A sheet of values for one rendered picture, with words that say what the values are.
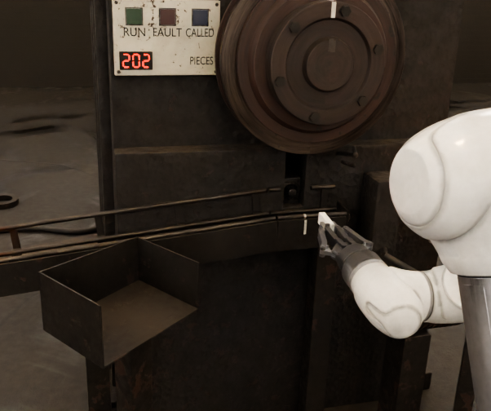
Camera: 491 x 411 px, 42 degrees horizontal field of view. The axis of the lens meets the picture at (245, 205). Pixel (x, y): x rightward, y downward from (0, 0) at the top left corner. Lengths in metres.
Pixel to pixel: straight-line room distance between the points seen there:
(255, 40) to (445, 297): 0.70
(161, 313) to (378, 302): 0.48
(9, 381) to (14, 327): 0.35
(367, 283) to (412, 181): 0.59
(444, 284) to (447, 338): 1.35
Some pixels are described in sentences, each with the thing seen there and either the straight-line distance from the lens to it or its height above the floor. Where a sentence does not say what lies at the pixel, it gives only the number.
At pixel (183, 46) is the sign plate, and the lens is 1.62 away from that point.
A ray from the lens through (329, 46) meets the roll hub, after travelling 1.48.
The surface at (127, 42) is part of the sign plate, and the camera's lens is 1.61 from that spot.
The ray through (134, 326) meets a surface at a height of 0.60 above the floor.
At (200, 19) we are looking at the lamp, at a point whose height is 1.19.
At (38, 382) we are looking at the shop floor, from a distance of 2.30.
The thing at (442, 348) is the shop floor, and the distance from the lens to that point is 2.56.
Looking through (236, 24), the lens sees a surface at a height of 1.20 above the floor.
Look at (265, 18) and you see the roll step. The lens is 1.49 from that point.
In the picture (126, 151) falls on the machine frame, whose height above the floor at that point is 0.87.
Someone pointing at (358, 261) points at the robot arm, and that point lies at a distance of 1.32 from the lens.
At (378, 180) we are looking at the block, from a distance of 1.73.
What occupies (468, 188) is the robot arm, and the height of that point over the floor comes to 1.11.
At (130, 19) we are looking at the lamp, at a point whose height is 1.19.
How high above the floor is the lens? 1.31
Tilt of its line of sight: 20 degrees down
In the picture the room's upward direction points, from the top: 2 degrees clockwise
